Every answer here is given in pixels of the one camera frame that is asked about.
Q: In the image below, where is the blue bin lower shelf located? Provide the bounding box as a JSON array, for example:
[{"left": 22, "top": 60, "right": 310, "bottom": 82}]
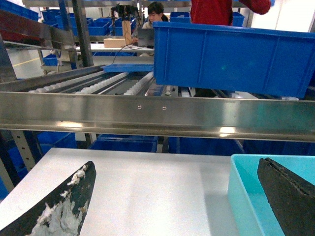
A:
[{"left": 88, "top": 134, "right": 158, "bottom": 152}]

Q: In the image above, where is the seated person black hair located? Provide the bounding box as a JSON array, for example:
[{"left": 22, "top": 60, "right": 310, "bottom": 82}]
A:
[{"left": 142, "top": 1, "right": 169, "bottom": 29}]

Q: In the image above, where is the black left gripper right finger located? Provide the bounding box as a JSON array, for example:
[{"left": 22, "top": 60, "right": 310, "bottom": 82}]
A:
[{"left": 257, "top": 158, "right": 315, "bottom": 236}]

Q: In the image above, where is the cardboard box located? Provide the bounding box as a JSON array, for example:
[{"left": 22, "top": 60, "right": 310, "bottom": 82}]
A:
[{"left": 103, "top": 38, "right": 126, "bottom": 48}]

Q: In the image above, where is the large blue plastic bin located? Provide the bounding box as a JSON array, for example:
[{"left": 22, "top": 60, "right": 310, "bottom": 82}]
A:
[{"left": 153, "top": 22, "right": 315, "bottom": 98}]

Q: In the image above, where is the white roller conveyor track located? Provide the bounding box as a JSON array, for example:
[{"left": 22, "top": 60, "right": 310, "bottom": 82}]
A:
[{"left": 124, "top": 71, "right": 154, "bottom": 96}]

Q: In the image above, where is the light teal plastic bin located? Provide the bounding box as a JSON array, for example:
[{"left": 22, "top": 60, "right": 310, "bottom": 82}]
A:
[{"left": 227, "top": 154, "right": 315, "bottom": 236}]

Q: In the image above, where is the person in red shirt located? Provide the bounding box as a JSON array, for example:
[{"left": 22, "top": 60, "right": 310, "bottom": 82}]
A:
[{"left": 190, "top": 0, "right": 271, "bottom": 26}]

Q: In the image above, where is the flat blue bin lid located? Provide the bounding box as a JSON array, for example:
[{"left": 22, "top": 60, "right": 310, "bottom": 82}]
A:
[{"left": 102, "top": 63, "right": 154, "bottom": 73}]

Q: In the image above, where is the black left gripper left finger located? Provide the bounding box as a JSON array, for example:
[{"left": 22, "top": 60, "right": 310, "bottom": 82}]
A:
[{"left": 0, "top": 161, "right": 96, "bottom": 236}]

